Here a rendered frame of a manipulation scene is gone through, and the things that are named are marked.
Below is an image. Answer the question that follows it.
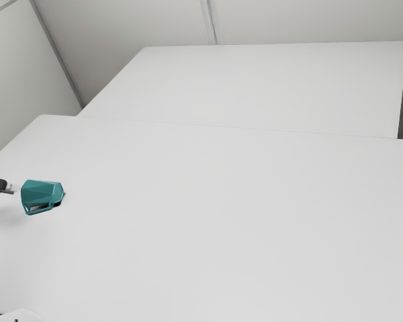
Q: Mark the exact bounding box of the teal faceted mug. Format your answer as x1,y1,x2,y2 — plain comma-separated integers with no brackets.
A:
20,179,66,216

